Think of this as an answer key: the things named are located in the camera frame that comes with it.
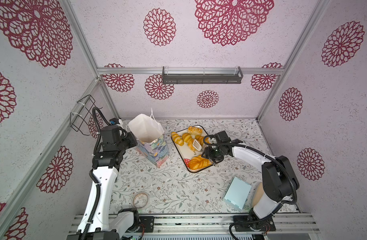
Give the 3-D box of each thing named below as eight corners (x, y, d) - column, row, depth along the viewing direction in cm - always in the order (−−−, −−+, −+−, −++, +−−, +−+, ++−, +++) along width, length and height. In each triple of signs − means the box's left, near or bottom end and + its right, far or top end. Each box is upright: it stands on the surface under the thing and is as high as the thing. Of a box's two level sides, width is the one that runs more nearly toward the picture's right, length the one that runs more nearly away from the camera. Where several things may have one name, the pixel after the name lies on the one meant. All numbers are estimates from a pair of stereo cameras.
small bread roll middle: (182, 143, 106) (182, 140, 104) (182, 135, 111) (182, 132, 109) (192, 143, 106) (192, 141, 104) (191, 135, 111) (191, 132, 109)
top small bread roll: (186, 134, 113) (187, 130, 110) (188, 129, 116) (188, 125, 113) (201, 137, 111) (201, 134, 108) (202, 132, 114) (203, 128, 111)
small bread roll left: (179, 147, 105) (178, 144, 102) (168, 136, 111) (168, 133, 109) (185, 143, 107) (185, 140, 104) (174, 132, 114) (174, 129, 111)
